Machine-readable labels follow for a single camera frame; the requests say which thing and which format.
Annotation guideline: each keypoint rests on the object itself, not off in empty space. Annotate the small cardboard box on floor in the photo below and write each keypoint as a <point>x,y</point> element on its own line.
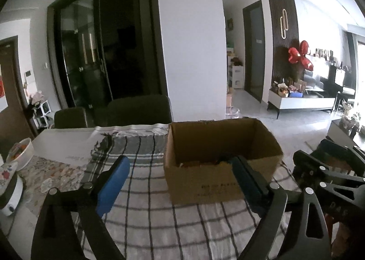
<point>229,100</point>

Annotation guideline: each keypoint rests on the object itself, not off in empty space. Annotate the white bowl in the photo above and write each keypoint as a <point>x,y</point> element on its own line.
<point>20,153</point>

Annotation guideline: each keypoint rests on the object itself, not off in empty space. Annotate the red foil balloon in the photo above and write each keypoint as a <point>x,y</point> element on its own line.
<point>296,54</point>

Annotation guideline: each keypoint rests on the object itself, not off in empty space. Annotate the large dark chair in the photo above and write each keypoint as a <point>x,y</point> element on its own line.
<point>139,110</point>

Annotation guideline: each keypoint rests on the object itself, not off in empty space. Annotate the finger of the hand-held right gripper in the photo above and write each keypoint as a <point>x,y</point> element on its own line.
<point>308,163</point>
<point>339,148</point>

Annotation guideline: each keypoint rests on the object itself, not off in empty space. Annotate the white shelf unit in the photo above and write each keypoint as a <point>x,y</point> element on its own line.
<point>237,77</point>

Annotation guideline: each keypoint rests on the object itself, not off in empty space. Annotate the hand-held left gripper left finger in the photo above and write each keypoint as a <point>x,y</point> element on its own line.
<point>114,183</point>

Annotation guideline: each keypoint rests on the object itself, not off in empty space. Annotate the dark coffee table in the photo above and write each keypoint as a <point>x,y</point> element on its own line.
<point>339,131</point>

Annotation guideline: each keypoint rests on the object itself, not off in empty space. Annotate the small white rack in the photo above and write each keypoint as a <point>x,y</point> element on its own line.
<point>42,113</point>

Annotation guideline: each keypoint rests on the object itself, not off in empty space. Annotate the black glass sliding door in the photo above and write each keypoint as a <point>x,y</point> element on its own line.
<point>99,49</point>

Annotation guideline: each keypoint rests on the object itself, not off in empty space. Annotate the white TV cabinet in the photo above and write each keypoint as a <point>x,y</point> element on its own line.
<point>302,103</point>

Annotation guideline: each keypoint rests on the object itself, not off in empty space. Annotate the brown wooden door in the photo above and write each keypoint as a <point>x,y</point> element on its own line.
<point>11,100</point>

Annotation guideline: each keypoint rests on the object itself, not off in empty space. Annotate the brown gift basket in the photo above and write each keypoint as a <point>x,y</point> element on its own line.
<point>283,91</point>

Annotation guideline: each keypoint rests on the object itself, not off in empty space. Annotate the white round appliance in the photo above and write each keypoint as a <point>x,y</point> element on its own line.
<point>10,194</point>

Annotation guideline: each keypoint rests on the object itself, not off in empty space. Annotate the gold loop wall lamp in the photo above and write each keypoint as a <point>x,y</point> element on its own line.
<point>283,23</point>

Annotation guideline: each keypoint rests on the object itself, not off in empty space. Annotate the dark interior door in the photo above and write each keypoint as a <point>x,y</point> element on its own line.
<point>253,49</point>

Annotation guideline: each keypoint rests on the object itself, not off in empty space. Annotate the clear plastic stool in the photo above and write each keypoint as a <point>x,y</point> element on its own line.
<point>233,112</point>

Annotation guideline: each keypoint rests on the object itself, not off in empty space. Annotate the brown cardboard box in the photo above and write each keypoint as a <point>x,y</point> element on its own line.
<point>199,183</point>

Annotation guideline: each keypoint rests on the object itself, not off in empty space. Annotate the plaid tablecloth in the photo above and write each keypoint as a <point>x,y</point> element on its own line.
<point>159,225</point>

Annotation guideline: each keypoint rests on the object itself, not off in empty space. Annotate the black television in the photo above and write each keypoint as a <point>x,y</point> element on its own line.
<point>336,76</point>

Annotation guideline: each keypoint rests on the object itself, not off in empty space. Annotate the small dark chair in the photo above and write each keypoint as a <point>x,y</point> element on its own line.
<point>70,117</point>

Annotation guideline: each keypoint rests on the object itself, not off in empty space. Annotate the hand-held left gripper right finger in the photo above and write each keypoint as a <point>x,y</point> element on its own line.
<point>248,180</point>

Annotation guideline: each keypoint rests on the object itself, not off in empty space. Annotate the floral tablecloth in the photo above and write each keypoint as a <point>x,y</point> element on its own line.
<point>54,174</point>

